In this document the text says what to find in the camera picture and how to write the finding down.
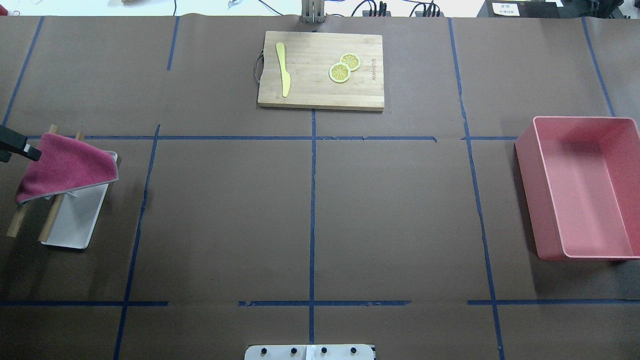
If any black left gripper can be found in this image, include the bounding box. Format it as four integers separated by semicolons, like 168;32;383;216
0;125;42;163

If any pink microfiber cloth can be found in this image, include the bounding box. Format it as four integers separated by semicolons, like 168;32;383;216
14;132;119;205

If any white towel rack stand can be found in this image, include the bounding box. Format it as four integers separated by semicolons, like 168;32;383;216
6;125;121;249

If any yellow plastic knife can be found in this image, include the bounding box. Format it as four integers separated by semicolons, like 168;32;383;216
275;42;291;98

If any wooden cutting board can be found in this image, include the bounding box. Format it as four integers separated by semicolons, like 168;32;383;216
257;30;386;112

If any lemon slice upper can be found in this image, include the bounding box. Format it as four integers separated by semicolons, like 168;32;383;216
339;52;362;72

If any pink plastic bin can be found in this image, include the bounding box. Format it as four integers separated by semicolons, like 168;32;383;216
515;116;640;261

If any silver aluminium post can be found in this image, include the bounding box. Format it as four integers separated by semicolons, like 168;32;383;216
301;0;326;24

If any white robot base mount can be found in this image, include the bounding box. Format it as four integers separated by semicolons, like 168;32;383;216
244;343;377;360

